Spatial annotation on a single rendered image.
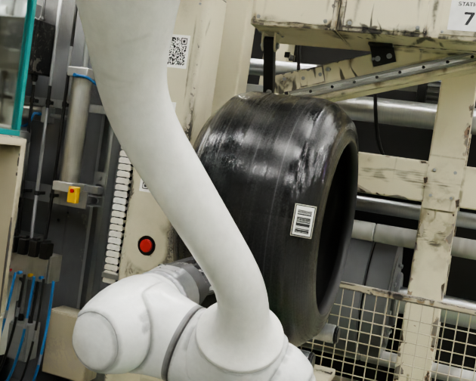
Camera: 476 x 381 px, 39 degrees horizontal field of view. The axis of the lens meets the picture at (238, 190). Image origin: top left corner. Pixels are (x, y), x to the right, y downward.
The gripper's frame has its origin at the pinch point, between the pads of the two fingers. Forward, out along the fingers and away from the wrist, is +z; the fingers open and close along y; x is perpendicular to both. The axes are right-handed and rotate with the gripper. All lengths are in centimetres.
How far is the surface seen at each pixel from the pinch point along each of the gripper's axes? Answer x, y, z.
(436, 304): 22, -34, 69
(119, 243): 10.6, 37.6, 30.3
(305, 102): -26.9, -3.0, 32.2
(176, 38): -38, 30, 36
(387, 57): -39, -13, 76
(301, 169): -15.0, -7.6, 16.7
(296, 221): -6.0, -8.7, 13.0
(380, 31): -45, -12, 64
